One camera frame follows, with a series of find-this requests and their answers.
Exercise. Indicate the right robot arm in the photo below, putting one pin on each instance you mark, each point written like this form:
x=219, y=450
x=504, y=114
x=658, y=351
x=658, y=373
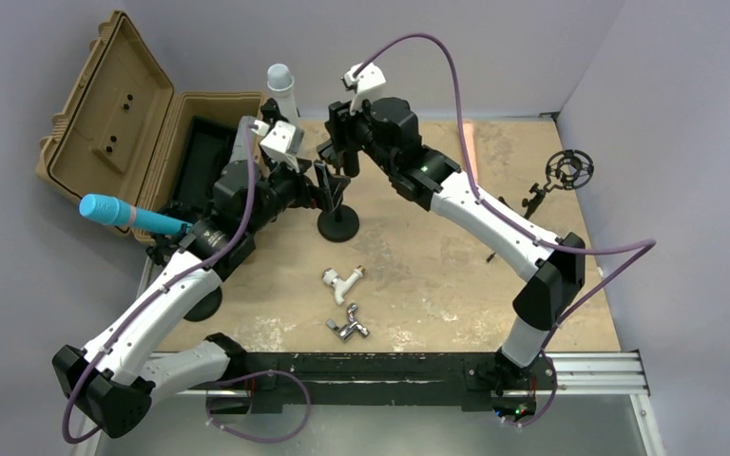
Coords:
x=387, y=131

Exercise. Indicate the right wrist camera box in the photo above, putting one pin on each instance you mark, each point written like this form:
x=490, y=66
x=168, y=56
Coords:
x=367, y=84

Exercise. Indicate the blue microphone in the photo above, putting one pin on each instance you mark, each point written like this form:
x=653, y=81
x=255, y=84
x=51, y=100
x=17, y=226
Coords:
x=111, y=211

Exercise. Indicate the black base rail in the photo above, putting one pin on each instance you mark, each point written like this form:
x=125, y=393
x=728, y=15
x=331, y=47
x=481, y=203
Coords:
x=470, y=381

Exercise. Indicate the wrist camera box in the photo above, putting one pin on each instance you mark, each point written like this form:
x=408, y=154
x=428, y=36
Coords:
x=367, y=84
x=282, y=143

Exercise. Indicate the pink microphone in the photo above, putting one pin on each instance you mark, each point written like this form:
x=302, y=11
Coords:
x=469, y=139

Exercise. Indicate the grey device in case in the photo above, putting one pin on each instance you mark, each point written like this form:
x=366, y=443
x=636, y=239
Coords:
x=243, y=148

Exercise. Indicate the white plastic tap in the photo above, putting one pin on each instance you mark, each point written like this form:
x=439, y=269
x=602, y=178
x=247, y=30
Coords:
x=339, y=285

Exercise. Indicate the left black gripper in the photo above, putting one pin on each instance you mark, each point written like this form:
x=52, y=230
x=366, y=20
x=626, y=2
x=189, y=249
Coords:
x=310, y=196

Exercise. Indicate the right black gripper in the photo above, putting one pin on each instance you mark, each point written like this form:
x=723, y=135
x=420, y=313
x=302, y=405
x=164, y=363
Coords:
x=343, y=122

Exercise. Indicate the black microphone silver grille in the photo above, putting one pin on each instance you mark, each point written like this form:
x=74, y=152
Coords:
x=350, y=160

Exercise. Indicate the tan plastic hard case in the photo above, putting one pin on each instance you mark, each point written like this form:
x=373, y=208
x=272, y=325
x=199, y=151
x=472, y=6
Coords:
x=126, y=132

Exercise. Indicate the black tripod shock-mount stand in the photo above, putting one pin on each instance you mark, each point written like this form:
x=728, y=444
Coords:
x=566, y=170

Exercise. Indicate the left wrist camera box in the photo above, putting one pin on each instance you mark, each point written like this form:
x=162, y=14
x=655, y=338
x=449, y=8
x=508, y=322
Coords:
x=282, y=143

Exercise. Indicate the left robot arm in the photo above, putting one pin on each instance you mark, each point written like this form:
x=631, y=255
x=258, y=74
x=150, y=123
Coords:
x=113, y=379

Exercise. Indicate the chrome metal faucet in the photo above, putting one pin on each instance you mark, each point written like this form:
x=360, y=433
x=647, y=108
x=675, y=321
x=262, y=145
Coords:
x=352, y=325

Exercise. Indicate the white microphone grey head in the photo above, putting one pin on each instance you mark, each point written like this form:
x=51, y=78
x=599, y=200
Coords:
x=281, y=84

